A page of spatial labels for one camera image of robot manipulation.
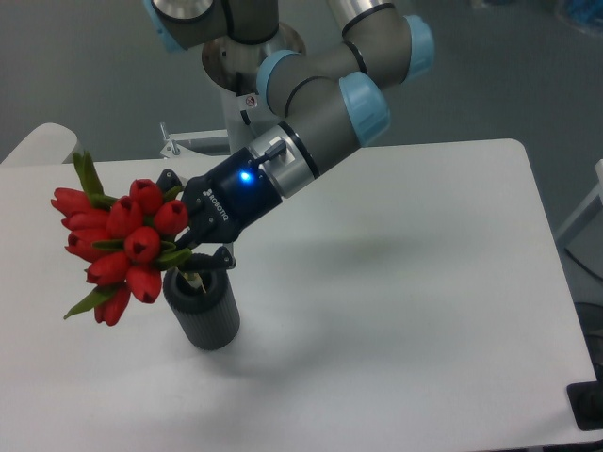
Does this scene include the dark grey ribbed vase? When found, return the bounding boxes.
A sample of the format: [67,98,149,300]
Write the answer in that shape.
[163,267,240,350]

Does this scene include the red tulip bouquet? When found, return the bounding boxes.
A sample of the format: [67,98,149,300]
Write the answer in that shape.
[51,152,192,326]

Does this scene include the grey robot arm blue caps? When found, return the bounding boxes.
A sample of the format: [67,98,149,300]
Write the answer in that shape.
[145,1,434,271]

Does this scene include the white frame at right edge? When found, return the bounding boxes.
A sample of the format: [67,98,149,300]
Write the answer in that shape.
[554,160,603,248]

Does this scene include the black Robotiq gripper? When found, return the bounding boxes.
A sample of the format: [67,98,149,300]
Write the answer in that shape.
[156,148,282,272]

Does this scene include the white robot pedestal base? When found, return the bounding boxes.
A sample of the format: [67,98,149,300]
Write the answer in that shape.
[158,21,307,160]

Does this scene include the black box at table edge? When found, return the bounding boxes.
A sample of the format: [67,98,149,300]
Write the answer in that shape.
[566,381,602,431]

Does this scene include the white chair armrest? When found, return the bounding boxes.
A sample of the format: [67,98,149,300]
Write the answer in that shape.
[1,122,84,168]

